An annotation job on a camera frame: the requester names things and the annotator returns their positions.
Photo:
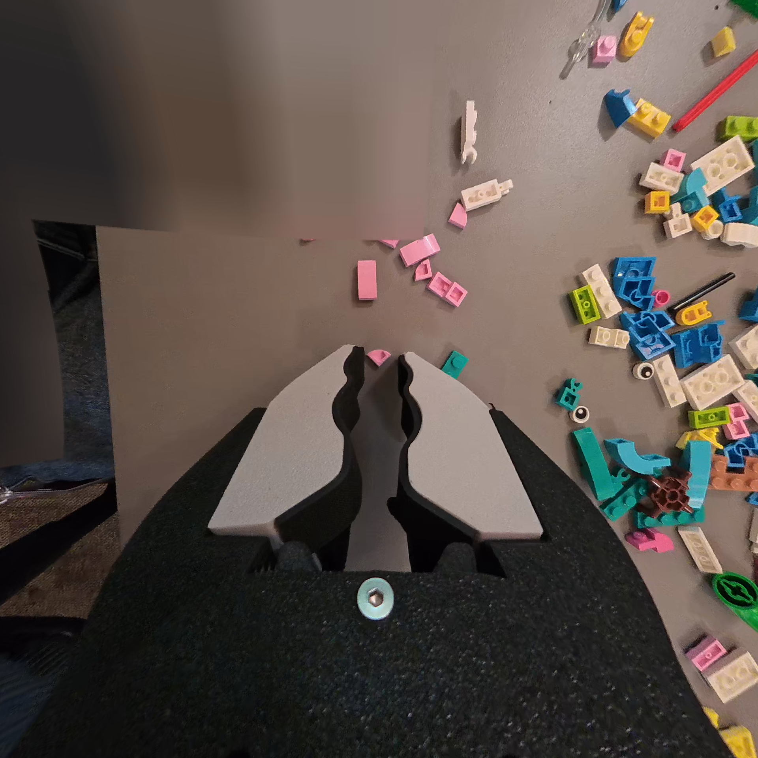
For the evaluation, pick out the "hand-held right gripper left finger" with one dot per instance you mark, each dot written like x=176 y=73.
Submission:
x=284 y=462

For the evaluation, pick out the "blue lego slope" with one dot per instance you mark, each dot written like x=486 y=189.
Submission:
x=619 y=106

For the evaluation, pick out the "white lego eye tile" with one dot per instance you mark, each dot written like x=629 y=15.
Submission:
x=580 y=413
x=644 y=371

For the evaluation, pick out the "white lego clip piece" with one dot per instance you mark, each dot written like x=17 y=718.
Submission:
x=469 y=131

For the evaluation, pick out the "clear curved lego piece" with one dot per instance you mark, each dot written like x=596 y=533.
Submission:
x=583 y=36

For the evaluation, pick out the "yellow lego slope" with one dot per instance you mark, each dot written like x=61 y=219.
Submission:
x=723 y=41

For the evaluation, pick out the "pink square lego plate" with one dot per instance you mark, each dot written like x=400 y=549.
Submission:
x=604 y=48

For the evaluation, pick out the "tiny pink lego piece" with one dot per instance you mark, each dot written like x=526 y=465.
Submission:
x=423 y=270

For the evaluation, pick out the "yellow rounded lego piece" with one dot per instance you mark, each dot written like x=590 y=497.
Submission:
x=635 y=32

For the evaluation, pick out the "large pink lego slope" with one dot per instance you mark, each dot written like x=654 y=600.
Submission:
x=419 y=250

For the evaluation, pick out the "person's blue jeans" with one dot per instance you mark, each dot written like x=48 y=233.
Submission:
x=83 y=355

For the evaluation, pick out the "pile of colourful lego bricks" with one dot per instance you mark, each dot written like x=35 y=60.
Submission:
x=710 y=382

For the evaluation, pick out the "teal lego clip piece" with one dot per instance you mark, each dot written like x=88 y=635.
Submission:
x=568 y=394

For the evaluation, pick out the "black lego rod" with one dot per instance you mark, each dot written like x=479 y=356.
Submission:
x=702 y=291

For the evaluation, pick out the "yellow lego brick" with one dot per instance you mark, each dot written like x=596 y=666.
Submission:
x=648 y=116

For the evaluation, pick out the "teal lego plate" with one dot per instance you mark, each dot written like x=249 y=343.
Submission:
x=454 y=362

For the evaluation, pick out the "red lego rod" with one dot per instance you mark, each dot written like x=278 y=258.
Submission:
x=716 y=95

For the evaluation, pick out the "smooth pink lego tile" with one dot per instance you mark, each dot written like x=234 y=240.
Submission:
x=367 y=279

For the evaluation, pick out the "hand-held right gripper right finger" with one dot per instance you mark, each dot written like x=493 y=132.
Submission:
x=468 y=468

